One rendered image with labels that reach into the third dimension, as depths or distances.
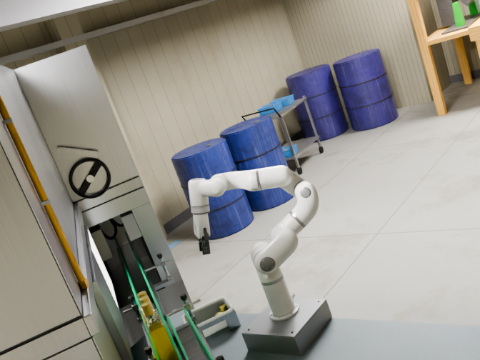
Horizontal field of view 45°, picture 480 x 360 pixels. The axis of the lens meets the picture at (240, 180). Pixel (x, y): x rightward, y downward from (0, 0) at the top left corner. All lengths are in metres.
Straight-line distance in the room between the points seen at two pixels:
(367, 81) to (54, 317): 7.07
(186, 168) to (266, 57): 3.49
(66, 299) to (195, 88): 6.17
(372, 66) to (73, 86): 5.75
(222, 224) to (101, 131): 3.08
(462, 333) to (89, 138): 2.02
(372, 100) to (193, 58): 2.54
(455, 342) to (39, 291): 1.34
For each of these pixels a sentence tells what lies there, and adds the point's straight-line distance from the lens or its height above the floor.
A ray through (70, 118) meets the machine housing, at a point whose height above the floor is 1.81.
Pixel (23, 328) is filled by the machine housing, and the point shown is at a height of 1.43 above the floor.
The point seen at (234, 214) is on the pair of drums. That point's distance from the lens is 6.03.
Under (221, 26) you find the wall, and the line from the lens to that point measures 8.30.
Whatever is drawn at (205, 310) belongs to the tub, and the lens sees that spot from 2.74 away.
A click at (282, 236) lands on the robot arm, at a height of 1.18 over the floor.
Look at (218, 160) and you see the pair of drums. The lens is 5.90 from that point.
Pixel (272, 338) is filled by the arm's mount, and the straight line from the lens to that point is 2.31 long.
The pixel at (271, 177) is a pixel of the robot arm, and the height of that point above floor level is 1.38.
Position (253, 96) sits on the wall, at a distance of 8.51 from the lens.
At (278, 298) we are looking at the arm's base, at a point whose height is 0.92.
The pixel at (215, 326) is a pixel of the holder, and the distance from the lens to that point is 2.61.
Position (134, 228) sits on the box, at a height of 1.11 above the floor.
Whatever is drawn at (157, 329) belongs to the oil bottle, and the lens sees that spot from 2.16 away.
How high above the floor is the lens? 1.96
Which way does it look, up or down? 14 degrees down
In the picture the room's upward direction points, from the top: 20 degrees counter-clockwise
